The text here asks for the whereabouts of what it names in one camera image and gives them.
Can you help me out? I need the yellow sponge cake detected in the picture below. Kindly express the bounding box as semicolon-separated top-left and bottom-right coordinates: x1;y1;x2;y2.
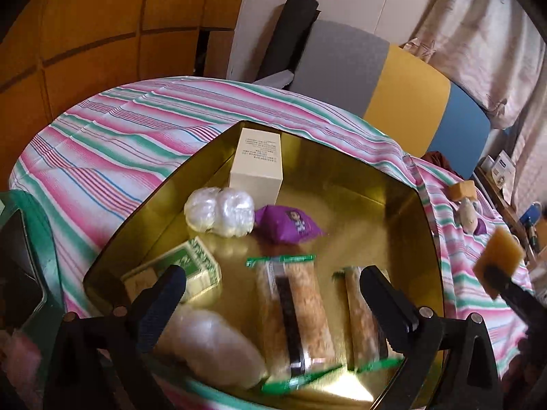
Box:
447;180;478;202
473;227;525;300

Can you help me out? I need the white plastic wrapped snack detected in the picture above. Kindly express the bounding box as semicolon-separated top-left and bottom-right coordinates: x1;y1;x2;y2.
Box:
156;304;267;389

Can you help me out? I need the striped pink green bedsheet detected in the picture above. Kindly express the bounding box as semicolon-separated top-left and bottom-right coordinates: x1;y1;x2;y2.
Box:
9;77;526;373

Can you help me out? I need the cream round bun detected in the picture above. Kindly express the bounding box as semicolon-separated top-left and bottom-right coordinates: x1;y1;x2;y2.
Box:
458;198;478;234

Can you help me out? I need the white blue medicine box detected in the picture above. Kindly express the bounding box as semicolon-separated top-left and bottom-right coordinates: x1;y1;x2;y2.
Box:
491;150;516;198

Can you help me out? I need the wooden side desk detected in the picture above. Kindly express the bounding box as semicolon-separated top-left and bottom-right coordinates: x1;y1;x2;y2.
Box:
473;166;537;269

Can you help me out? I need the blue round container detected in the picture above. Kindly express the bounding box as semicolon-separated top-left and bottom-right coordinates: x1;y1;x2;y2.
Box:
519;202;542;231

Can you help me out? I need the green white small box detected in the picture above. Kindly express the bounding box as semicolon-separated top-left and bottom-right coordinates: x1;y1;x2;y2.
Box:
121;237;222;304

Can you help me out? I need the grey yellow blue chair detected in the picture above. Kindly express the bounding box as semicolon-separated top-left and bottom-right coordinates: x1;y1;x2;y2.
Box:
251;18;492;178

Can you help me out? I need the gold metal tray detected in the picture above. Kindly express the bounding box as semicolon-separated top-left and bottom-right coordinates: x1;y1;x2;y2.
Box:
83;122;443;409

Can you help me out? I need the white plastic wrapped ball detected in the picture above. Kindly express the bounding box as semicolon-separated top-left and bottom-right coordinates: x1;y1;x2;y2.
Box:
184;187;255;238

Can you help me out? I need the pink patterned curtain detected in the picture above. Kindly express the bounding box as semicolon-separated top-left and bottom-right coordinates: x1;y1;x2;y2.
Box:
403;0;546;211

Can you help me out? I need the purple snack packet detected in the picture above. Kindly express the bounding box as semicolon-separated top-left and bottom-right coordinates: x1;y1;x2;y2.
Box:
254;205;323;244
473;218;488;236

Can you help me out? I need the beige printed carton box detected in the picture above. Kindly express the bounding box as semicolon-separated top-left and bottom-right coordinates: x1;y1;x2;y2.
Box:
229;128;284;209

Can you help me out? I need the rice cracker bar packet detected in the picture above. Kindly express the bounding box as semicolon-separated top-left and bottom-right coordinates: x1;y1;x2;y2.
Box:
246;255;341;396

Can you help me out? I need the black rolled mat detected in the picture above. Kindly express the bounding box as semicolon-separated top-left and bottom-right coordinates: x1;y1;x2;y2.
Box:
257;0;320;80

